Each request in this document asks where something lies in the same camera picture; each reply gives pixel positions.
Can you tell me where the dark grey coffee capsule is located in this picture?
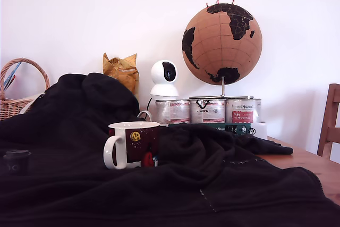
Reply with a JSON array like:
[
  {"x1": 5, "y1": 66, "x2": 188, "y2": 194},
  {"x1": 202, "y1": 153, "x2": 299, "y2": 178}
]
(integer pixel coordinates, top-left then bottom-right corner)
[{"x1": 3, "y1": 149, "x2": 32, "y2": 176}]

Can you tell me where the silver tin can black logo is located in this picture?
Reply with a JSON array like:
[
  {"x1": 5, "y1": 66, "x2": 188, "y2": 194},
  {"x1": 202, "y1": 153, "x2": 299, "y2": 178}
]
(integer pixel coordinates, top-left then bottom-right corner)
[{"x1": 190, "y1": 98, "x2": 226, "y2": 124}]

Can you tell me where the golden paper bag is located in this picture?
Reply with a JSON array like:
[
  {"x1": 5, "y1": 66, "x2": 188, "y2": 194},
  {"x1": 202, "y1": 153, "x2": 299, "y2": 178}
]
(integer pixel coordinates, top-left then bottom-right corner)
[{"x1": 103, "y1": 52, "x2": 140, "y2": 98}]

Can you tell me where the metal globe stand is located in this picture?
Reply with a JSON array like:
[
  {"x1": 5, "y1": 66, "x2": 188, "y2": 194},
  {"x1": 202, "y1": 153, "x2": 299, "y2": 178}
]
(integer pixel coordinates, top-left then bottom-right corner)
[{"x1": 189, "y1": 76, "x2": 255, "y2": 100}]

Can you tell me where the cork globe with black continents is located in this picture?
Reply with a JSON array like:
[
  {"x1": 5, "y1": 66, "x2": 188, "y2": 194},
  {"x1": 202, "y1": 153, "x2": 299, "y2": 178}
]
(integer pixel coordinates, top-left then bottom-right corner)
[{"x1": 181, "y1": 3, "x2": 264, "y2": 86}]

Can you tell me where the dark green flat box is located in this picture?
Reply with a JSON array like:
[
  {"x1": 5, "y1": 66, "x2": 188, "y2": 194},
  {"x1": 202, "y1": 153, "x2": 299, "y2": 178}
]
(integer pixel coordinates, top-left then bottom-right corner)
[{"x1": 168, "y1": 122, "x2": 253, "y2": 137}]

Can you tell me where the silver tin can red script label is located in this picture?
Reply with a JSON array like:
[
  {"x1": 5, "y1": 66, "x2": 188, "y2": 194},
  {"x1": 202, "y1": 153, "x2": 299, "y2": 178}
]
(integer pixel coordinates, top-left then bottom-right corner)
[{"x1": 225, "y1": 98, "x2": 262, "y2": 124}]

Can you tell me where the black fleece cloth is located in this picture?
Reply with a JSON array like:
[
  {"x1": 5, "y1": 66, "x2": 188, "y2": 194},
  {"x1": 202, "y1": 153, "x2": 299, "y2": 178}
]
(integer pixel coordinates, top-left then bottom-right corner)
[{"x1": 0, "y1": 72, "x2": 340, "y2": 227}]

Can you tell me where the white curved strip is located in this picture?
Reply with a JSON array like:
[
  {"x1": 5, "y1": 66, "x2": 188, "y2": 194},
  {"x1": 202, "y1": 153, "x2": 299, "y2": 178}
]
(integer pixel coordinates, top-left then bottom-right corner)
[{"x1": 19, "y1": 93, "x2": 46, "y2": 115}]

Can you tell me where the red and blue pen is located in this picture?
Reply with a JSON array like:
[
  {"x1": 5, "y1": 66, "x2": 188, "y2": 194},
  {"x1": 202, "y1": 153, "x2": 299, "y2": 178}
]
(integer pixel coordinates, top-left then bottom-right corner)
[{"x1": 3, "y1": 74, "x2": 16, "y2": 91}]

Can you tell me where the wooden chair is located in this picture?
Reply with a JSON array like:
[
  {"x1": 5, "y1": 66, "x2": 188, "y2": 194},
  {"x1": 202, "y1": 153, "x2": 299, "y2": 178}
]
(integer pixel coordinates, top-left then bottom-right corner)
[{"x1": 316, "y1": 83, "x2": 340, "y2": 162}]

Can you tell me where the white dome security camera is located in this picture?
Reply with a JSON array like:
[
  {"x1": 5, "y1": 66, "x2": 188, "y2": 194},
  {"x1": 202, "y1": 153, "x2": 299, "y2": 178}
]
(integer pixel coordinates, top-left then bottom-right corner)
[{"x1": 149, "y1": 60, "x2": 180, "y2": 102}]

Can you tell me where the white cable loop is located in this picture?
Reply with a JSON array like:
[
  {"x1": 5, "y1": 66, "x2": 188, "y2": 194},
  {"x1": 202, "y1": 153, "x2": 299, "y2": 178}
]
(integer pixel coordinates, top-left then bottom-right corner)
[{"x1": 136, "y1": 110, "x2": 153, "y2": 122}]

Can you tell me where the red coffee mug white handle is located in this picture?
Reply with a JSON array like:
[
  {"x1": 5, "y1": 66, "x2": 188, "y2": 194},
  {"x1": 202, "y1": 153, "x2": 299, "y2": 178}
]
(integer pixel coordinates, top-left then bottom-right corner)
[{"x1": 103, "y1": 121, "x2": 161, "y2": 171}]

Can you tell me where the wicker basket with handle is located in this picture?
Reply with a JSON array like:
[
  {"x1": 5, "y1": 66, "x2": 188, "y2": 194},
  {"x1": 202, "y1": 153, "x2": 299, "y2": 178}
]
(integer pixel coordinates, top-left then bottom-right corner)
[{"x1": 0, "y1": 57, "x2": 51, "y2": 121}]

